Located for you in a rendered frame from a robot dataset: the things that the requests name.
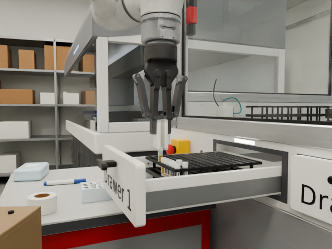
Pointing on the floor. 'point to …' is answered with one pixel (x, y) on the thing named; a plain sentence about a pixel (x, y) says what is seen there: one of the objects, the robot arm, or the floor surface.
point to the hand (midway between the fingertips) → (160, 134)
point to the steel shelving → (10, 41)
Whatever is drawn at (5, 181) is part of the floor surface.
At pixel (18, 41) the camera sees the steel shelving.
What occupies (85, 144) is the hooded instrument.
